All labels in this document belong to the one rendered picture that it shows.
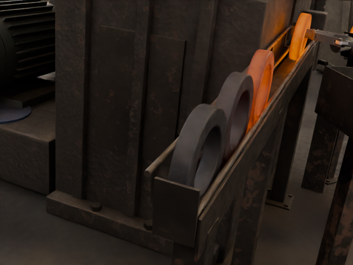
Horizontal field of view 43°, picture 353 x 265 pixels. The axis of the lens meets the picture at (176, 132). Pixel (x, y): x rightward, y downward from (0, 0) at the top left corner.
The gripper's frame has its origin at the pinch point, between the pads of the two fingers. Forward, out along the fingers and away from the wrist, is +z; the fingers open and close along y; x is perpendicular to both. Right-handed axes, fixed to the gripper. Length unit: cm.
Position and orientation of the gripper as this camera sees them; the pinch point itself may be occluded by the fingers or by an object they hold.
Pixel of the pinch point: (302, 32)
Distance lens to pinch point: 160.2
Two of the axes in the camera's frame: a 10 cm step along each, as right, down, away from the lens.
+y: 3.9, -3.1, 8.7
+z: -9.1, -2.7, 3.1
